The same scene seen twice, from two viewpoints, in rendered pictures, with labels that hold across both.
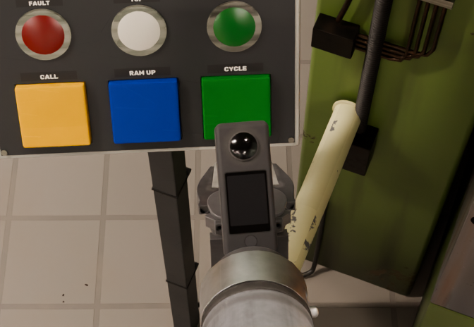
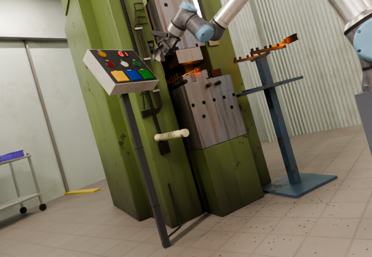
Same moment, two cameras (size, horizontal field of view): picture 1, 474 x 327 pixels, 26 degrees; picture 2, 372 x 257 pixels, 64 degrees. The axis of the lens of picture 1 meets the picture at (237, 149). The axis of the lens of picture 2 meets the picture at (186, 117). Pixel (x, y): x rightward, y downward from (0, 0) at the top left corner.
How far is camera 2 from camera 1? 186 cm
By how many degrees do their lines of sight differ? 71
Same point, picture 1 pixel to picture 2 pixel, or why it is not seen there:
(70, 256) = not seen: outside the picture
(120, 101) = (129, 72)
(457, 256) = (196, 122)
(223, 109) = (145, 73)
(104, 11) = (117, 61)
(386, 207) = (180, 171)
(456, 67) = (168, 108)
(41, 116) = (118, 75)
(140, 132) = (135, 77)
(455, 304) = (206, 143)
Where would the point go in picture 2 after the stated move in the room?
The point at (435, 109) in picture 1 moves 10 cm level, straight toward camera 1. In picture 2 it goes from (170, 124) to (176, 122)
